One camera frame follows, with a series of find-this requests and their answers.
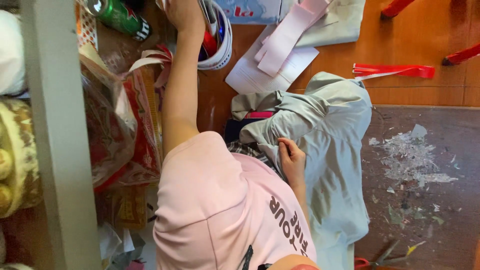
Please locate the pink printed t-shirt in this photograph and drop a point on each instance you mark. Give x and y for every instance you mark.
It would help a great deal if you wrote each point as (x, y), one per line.
(217, 210)

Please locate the person's right fingers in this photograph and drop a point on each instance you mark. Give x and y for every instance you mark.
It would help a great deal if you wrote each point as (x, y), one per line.
(288, 148)

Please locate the green drink can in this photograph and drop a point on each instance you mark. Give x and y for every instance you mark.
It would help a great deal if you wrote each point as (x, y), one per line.
(120, 17)

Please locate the red dotted paper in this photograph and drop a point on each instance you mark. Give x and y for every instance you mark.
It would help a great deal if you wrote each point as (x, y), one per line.
(87, 26)

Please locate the grey painted post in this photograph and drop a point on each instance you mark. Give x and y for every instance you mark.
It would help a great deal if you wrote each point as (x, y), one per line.
(60, 142)

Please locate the red and white ribbon bundle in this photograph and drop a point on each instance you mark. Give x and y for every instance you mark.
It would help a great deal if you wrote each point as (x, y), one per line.
(152, 60)

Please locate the white cloth bundle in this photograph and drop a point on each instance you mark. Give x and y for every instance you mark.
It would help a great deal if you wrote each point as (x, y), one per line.
(10, 52)

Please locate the dark brown floor mat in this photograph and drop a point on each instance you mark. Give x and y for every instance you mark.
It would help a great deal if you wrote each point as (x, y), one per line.
(450, 225)

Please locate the red stool leg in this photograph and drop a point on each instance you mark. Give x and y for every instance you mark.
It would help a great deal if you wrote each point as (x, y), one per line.
(395, 7)
(461, 55)

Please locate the white round holder cup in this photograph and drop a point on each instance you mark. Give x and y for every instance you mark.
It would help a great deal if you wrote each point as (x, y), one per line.
(225, 48)

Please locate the person's right hand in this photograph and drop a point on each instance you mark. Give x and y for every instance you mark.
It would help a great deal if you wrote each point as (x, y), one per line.
(294, 165)

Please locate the red tool in holder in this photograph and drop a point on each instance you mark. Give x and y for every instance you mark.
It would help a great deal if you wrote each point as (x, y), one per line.
(210, 43)

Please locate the pile of paper scraps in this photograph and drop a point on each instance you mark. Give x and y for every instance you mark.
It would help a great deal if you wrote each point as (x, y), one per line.
(408, 157)

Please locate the plastic bag of red packets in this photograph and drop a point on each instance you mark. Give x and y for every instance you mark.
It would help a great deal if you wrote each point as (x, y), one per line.
(112, 127)

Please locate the pale pink paper strip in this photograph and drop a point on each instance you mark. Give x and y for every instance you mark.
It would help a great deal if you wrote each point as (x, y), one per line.
(285, 41)

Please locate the yellow printed packet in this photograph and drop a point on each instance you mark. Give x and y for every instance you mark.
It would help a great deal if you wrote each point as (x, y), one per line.
(131, 208)

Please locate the light grey garment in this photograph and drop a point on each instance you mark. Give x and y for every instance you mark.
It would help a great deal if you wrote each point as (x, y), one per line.
(333, 142)

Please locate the pink elastic band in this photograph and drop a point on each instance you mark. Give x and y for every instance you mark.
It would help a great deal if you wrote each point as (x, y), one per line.
(259, 114)

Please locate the folded grey cloth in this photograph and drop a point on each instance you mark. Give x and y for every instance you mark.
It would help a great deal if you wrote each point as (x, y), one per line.
(337, 26)

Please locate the person's left hand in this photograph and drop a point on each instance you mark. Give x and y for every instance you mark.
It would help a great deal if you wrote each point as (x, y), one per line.
(185, 17)

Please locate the blue and white box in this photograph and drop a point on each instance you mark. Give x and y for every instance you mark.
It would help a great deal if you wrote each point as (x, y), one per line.
(255, 11)

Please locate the white paper sheet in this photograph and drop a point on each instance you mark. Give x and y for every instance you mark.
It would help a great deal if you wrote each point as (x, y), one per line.
(255, 77)

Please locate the plaid fabric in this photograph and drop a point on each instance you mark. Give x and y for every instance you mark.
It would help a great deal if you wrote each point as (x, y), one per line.
(247, 150)

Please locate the dark navy cloth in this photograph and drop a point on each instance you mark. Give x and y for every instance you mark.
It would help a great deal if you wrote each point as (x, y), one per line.
(234, 129)

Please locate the yellow paper scrap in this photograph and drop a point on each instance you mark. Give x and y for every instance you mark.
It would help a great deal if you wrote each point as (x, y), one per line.
(414, 248)

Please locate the red ribbon strip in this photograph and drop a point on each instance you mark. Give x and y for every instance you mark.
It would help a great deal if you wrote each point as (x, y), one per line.
(397, 70)

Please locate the brown patterned blanket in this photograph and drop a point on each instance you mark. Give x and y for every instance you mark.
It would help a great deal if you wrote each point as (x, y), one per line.
(17, 157)

